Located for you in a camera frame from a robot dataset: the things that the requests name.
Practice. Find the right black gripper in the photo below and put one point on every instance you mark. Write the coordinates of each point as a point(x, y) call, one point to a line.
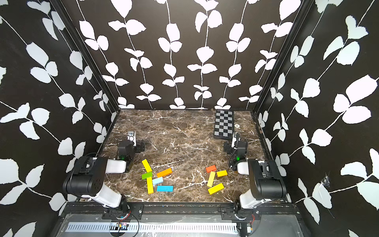
point(226, 147)

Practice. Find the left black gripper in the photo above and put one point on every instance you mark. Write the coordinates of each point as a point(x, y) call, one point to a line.
point(139, 146)

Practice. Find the green block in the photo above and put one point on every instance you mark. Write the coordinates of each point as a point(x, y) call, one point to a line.
point(146, 175)

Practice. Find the long yellow block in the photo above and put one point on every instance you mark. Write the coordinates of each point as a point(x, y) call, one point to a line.
point(150, 187)

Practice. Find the light blue block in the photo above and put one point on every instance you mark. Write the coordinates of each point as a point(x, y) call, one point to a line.
point(157, 181)

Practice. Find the orange block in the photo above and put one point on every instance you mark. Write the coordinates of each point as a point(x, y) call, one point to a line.
point(164, 173)

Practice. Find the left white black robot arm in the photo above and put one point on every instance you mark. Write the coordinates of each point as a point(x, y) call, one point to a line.
point(86, 180)

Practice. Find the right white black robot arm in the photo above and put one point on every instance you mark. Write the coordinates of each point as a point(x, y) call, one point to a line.
point(266, 183)

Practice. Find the small yellow block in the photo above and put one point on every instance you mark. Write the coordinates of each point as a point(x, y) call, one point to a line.
point(221, 173)

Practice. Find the red block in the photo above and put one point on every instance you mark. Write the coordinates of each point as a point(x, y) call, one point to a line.
point(211, 169)

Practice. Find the black white checkerboard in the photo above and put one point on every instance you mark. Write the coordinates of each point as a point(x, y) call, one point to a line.
point(224, 125)

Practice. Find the cyan block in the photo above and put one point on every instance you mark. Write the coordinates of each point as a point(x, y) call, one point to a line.
point(164, 188)

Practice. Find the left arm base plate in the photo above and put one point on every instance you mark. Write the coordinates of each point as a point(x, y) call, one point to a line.
point(112, 214)

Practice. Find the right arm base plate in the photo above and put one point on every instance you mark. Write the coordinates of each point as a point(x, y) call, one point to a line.
point(231, 212)

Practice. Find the white slotted cable duct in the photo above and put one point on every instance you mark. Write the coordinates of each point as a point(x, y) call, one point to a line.
point(134, 227)

